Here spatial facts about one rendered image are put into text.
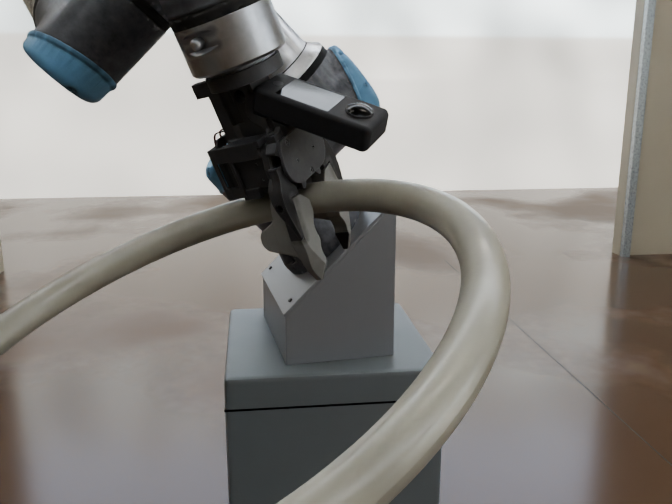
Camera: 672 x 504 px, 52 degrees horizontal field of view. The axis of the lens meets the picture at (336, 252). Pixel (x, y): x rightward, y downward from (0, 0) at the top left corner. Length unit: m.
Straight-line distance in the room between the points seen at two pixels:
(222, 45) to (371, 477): 0.40
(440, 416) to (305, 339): 0.96
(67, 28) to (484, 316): 0.50
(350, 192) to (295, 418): 0.72
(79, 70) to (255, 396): 0.71
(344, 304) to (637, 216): 4.93
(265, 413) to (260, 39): 0.81
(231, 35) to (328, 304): 0.75
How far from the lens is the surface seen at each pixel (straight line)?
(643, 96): 5.89
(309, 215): 0.65
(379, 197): 0.60
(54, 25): 0.74
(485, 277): 0.41
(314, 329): 1.28
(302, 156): 0.65
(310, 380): 1.25
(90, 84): 0.74
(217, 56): 0.61
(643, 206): 6.08
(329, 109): 0.61
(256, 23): 0.61
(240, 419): 1.28
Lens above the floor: 1.35
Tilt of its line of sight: 14 degrees down
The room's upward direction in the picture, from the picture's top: straight up
